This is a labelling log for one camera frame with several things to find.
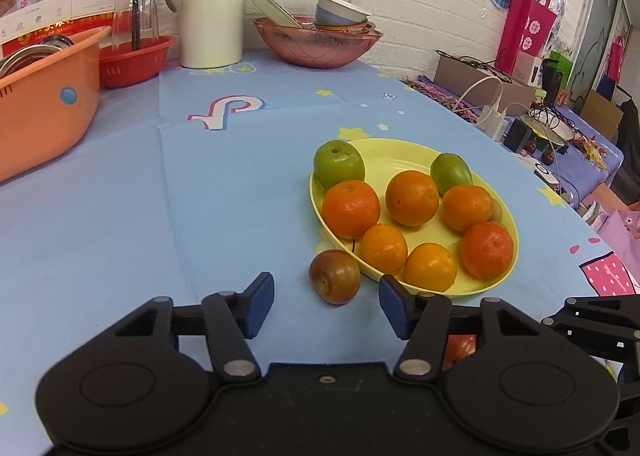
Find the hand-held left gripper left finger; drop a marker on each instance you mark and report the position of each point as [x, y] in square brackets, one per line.
[261, 303]

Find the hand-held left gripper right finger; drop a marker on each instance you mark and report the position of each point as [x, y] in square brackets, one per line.
[392, 307]

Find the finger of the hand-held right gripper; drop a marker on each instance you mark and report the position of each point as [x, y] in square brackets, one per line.
[590, 328]

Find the red green plum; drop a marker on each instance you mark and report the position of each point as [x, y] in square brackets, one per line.
[460, 351]
[334, 277]

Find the dark orange tangerine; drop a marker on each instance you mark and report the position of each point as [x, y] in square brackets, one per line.
[351, 208]
[487, 249]

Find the small brown green fruit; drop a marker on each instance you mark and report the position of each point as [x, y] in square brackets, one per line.
[497, 210]

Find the green mango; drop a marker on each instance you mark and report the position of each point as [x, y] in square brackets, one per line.
[451, 173]

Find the yellow plastic plate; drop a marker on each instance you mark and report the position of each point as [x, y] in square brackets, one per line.
[397, 156]

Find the round green apple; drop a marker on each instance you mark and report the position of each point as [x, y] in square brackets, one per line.
[339, 163]

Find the blue printed tablecloth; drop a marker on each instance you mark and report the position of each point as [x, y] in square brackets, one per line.
[225, 196]

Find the black power adapter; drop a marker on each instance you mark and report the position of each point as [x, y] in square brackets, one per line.
[517, 135]

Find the white charger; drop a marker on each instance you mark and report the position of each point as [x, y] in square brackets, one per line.
[492, 123]

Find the brown cardboard box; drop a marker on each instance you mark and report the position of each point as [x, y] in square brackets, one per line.
[600, 113]

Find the dark patterned cloth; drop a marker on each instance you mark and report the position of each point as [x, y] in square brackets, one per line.
[435, 93]

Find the black cylinder speaker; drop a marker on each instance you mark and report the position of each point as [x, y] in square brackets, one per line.
[551, 81]

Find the pink glass bowl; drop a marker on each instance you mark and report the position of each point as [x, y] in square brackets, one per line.
[315, 48]

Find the green box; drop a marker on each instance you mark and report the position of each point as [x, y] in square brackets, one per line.
[564, 63]

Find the small red plastic basket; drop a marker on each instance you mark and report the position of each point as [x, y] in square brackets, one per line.
[130, 68]

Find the orange plastic basket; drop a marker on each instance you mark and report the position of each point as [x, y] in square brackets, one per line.
[40, 121]

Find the pale green dish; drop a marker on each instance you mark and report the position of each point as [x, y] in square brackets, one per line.
[272, 11]

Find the white thermos jug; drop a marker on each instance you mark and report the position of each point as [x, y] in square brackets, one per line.
[212, 11]

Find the blue white ceramic bowl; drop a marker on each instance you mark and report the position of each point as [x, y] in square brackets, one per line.
[335, 11]

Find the pink gift bag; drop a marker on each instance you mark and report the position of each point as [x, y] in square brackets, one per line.
[530, 26]

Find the glass pitcher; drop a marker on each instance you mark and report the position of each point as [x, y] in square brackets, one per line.
[145, 11]

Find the metal bowl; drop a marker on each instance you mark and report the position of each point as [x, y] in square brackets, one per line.
[30, 56]

